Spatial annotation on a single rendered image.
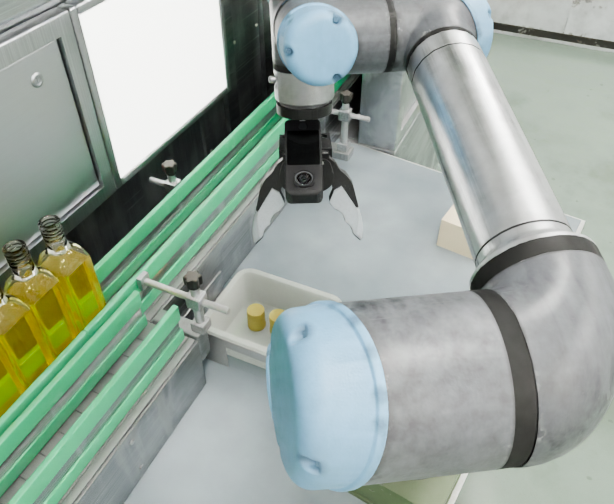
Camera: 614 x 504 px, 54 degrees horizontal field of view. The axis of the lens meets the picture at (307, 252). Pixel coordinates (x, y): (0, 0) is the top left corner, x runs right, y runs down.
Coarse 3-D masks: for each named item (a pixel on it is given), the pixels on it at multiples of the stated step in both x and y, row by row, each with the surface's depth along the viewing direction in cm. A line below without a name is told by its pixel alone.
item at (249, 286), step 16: (240, 272) 117; (256, 272) 117; (240, 288) 117; (256, 288) 119; (272, 288) 117; (288, 288) 115; (304, 288) 114; (224, 304) 113; (240, 304) 119; (272, 304) 120; (288, 304) 118; (304, 304) 116; (224, 320) 114; (240, 320) 117; (224, 336) 105; (240, 336) 114; (256, 336) 114
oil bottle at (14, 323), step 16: (16, 304) 78; (0, 320) 76; (16, 320) 78; (32, 320) 81; (0, 336) 77; (16, 336) 79; (32, 336) 82; (16, 352) 80; (32, 352) 83; (48, 352) 86; (16, 368) 81; (32, 368) 83
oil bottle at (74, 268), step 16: (48, 256) 84; (64, 256) 84; (80, 256) 86; (64, 272) 84; (80, 272) 87; (64, 288) 86; (80, 288) 88; (96, 288) 91; (80, 304) 89; (96, 304) 92; (80, 320) 90
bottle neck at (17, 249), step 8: (16, 240) 79; (8, 248) 78; (16, 248) 79; (24, 248) 78; (8, 256) 77; (16, 256) 77; (24, 256) 78; (8, 264) 79; (16, 264) 78; (24, 264) 79; (32, 264) 80; (16, 272) 79; (24, 272) 79; (32, 272) 80
